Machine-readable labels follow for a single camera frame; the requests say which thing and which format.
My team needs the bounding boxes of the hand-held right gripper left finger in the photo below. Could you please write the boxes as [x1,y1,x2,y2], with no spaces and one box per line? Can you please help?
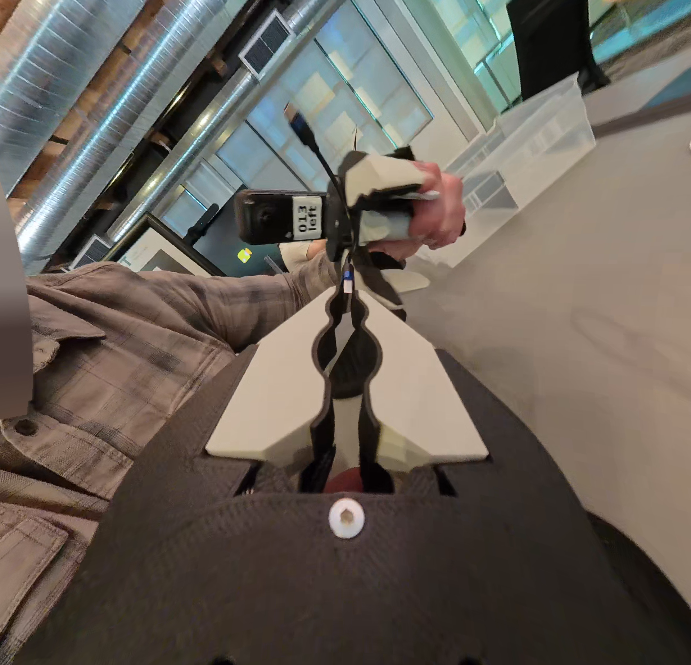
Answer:
[206,288,338,487]

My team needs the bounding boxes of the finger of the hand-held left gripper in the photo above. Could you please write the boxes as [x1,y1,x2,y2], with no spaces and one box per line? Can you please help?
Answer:
[354,208,415,247]
[349,151,429,198]

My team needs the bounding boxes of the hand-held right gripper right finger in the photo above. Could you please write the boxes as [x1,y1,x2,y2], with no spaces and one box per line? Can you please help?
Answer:
[354,295,490,487]

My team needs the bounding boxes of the blue plug usb cable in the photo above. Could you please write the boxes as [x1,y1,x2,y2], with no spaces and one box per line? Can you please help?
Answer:
[283,104,359,295]

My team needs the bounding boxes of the black slim usb hub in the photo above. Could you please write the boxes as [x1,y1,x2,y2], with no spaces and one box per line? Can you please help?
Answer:
[326,281,382,402]

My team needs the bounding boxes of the clear plastic organizer box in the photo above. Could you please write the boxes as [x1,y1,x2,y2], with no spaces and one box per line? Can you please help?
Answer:
[430,74,598,270]

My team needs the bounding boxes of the person's left forearm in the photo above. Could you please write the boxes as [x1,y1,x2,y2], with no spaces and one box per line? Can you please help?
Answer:
[211,249,348,353]

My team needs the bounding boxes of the person's left hand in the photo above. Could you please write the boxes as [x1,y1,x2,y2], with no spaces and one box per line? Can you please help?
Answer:
[370,160,468,264]

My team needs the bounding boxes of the black office chair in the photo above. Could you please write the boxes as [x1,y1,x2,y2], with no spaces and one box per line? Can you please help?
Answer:
[505,0,612,103]

